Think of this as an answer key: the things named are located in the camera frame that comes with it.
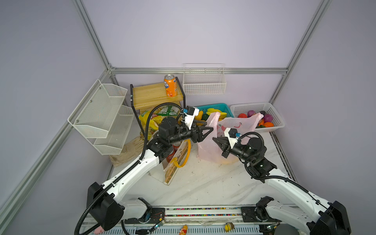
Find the white canvas tote bag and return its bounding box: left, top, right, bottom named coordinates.
left=148, top=140, right=192, bottom=185

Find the yellow chips bag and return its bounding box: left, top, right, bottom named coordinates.
left=139, top=108, right=163, bottom=140

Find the white mesh two-tier rack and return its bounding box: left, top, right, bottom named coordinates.
left=68, top=80, right=134, bottom=155

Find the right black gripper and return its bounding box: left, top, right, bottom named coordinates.
left=211, top=137, right=254, bottom=165

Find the red tomato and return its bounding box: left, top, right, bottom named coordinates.
left=238, top=113, right=248, bottom=118

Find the green snack bag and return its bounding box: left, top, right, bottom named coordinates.
left=156, top=105, right=181, bottom=117

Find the red cola can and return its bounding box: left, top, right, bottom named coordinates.
left=166, top=142, right=181, bottom=163

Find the white plastic vegetable basket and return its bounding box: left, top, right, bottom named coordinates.
left=230, top=102, right=286, bottom=133

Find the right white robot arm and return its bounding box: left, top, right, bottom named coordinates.
left=213, top=128, right=352, bottom=235

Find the pink plastic grocery bag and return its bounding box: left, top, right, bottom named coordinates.
left=198, top=112, right=263, bottom=165

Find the yellow banana bunch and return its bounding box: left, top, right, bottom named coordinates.
left=205, top=108, right=228, bottom=119

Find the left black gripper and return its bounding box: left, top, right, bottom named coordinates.
left=168, top=120, right=212, bottom=145

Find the aluminium rail base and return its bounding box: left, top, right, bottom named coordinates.
left=77, top=164, right=332, bottom=235

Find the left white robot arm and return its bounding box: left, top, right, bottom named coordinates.
left=74, top=106, right=213, bottom=235

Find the white wire wall basket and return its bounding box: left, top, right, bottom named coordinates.
left=182, top=63, right=227, bottom=95

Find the purple round vegetable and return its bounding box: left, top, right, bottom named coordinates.
left=263, top=114, right=273, bottom=122

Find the orange soda can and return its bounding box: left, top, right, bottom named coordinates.
left=164, top=74, right=177, bottom=98

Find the wooden three-tier shelf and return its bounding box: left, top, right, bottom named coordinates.
left=130, top=78, right=186, bottom=137

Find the teal plastic fruit basket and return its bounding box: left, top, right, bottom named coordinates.
left=198, top=103, right=234, bottom=118

